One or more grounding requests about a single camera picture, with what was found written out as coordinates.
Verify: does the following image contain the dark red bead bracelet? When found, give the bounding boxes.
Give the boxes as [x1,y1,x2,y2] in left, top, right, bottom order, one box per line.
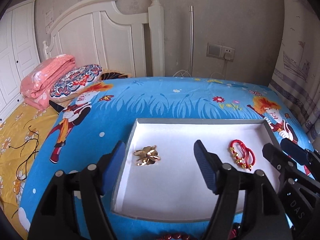
[154,232,198,240]

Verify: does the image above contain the silver gold ring bangles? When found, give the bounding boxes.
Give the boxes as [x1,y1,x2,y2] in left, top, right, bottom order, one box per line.
[133,145,161,166]

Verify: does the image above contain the blue cartoon tablecloth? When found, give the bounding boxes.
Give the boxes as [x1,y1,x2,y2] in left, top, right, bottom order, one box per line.
[18,77,312,228]

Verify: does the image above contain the ship print curtain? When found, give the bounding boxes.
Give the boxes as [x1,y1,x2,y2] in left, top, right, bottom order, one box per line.
[270,0,319,143]

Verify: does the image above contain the yellow floral bedsheet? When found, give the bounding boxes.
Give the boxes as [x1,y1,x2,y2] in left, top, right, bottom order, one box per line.
[1,103,58,239]

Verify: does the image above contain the grey shallow tray box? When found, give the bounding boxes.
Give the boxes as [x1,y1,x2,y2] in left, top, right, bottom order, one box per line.
[111,118,279,223]

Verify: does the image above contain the patterned pillow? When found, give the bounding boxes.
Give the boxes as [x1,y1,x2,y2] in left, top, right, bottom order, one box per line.
[49,64,103,102]

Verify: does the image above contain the pink folded quilt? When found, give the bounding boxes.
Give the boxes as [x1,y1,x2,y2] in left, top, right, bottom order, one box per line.
[20,54,75,110]

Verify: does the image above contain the black fan on bed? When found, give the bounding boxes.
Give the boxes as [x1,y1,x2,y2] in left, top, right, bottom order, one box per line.
[100,71,131,81]

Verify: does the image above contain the white wardrobe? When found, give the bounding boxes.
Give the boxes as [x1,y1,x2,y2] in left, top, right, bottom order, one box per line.
[1,0,40,123]

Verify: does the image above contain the white bed headboard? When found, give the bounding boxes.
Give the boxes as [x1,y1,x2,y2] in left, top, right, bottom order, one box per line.
[43,0,165,77]

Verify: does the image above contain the silver metal pole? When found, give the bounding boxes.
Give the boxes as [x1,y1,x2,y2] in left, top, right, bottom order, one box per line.
[189,5,194,76]

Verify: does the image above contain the black cord on bed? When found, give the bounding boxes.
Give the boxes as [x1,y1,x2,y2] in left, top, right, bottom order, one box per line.
[8,125,40,181]

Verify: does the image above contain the wall switch socket panel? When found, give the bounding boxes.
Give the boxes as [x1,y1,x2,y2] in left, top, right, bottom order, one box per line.
[206,43,235,62]

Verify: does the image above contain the wall paper notice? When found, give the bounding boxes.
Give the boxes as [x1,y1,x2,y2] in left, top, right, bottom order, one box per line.
[45,7,54,34]

